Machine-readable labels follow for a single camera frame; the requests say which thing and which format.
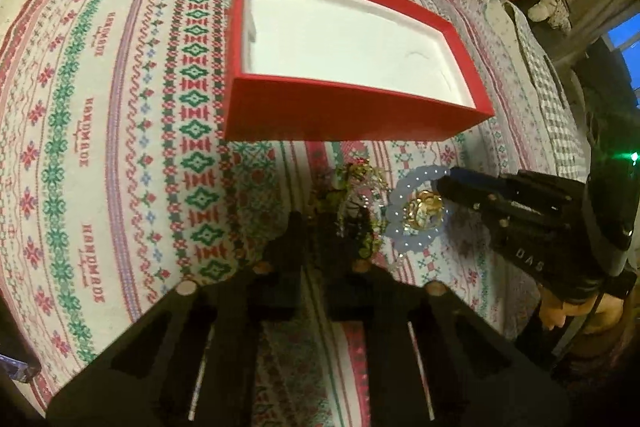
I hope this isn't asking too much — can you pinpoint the green bead necklace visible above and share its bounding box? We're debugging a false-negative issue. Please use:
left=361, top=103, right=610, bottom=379
left=309, top=158, right=388, bottom=260

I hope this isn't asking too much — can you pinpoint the red jewelry box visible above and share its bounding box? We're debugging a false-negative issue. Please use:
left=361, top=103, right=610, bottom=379
left=224, top=0, right=494, bottom=142

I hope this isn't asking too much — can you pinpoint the gold ring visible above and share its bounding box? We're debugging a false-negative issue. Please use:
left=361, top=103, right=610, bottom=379
left=402, top=189, right=446, bottom=230

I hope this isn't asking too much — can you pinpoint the patterned handmade cloth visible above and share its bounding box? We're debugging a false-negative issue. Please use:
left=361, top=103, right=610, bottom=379
left=1, top=0, right=587, bottom=413

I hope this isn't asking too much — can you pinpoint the smartphone screen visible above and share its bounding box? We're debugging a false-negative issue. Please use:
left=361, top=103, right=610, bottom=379
left=0, top=355, right=41, bottom=384

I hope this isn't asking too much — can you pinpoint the blue bead bracelet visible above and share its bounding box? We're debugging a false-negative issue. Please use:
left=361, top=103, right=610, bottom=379
left=383, top=164, right=454, bottom=256

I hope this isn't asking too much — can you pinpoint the person's right hand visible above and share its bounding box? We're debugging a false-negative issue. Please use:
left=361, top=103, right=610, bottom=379
left=537, top=270, right=639, bottom=338

